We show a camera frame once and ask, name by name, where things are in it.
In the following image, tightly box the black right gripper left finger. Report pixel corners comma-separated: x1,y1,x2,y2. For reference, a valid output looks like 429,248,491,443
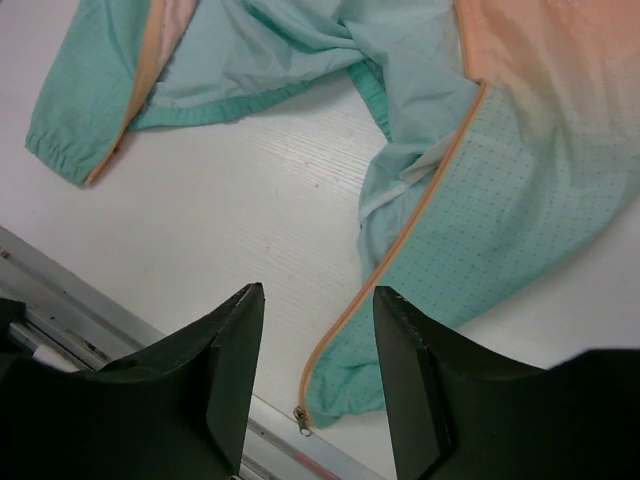
1,283,265,479

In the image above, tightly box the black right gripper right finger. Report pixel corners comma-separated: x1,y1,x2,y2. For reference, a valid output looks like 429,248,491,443
373,287,639,479

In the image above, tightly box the metal zipper slider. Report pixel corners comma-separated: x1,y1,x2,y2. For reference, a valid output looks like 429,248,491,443
293,405,312,437

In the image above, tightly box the orange and teal jacket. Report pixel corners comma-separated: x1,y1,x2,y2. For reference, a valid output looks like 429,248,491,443
25,1,639,428

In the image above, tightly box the aluminium table edge rail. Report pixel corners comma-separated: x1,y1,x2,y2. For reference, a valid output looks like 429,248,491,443
1,222,395,479

